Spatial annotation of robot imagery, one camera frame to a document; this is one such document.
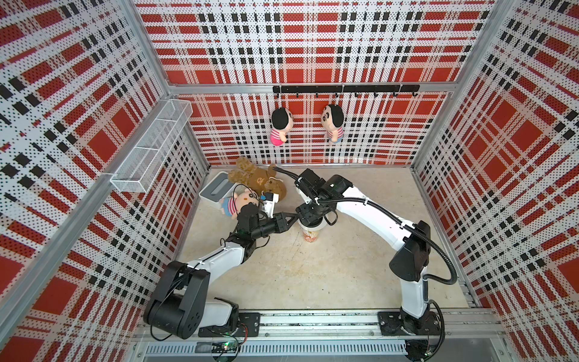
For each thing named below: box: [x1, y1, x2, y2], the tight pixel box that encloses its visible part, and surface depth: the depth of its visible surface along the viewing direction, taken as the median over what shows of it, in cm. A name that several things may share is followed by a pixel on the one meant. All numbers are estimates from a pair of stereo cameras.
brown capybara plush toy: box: [227, 156, 288, 202], surface depth 107 cm
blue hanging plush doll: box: [321, 104, 344, 143], surface depth 95 cm
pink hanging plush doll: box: [269, 107, 295, 147], surface depth 98 cm
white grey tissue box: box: [198, 171, 238, 204], surface depth 107 cm
